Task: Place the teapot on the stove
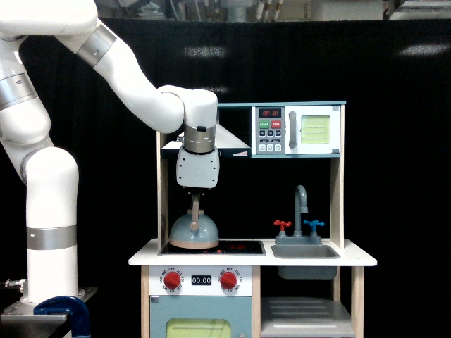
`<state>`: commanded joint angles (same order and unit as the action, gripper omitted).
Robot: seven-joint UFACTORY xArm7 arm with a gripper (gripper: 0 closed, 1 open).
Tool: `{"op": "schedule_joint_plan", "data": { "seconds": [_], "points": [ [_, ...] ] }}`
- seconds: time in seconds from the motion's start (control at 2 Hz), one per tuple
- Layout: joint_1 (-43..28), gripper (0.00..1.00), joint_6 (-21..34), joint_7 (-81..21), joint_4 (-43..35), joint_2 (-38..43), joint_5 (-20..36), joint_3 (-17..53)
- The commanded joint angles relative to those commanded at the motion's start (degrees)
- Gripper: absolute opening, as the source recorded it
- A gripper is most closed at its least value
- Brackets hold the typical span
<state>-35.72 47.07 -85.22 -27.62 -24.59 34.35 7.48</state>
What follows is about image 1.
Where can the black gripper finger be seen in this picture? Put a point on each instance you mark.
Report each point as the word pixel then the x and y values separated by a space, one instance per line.
pixel 199 192

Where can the black toy stove top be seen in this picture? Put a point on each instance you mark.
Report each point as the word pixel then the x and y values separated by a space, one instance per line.
pixel 238 247

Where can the blue tap handle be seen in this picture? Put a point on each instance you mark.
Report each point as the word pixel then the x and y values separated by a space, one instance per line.
pixel 313 225

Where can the grey toy sink basin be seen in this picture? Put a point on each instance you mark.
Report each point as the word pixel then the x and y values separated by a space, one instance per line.
pixel 309 266

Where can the red tap handle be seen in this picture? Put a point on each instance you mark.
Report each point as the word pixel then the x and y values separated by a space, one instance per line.
pixel 282 226

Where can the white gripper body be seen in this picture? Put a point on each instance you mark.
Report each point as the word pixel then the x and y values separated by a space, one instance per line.
pixel 197 170

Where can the left red stove knob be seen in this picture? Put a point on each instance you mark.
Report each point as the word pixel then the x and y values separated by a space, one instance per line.
pixel 172 280

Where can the grey toy faucet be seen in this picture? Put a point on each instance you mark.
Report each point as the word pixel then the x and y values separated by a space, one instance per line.
pixel 301 207

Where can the teal toy oven door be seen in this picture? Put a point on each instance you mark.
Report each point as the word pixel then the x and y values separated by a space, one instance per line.
pixel 200 316

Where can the right red stove knob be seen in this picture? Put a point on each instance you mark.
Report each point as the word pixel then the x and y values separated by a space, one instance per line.
pixel 228 280

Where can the grey lower shelf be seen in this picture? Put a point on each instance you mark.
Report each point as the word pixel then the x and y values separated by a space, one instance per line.
pixel 304 317

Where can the blue clamp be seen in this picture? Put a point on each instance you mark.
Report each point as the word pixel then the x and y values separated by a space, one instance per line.
pixel 72 306

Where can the toy microwave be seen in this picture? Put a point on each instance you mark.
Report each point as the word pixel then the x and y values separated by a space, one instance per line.
pixel 297 130

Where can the grey toy range hood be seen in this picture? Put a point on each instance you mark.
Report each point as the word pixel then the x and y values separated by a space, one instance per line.
pixel 233 135

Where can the wooden toy kitchen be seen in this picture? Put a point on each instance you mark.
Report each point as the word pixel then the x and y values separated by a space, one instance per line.
pixel 250 195

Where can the red stove knob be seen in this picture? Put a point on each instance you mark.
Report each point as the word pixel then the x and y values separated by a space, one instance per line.
pixel 228 280
pixel 172 280

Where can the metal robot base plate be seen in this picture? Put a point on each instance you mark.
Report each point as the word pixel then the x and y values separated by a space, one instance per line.
pixel 23 309

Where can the blue-grey toy teapot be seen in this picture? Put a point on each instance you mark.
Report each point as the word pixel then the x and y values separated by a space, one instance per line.
pixel 194 230

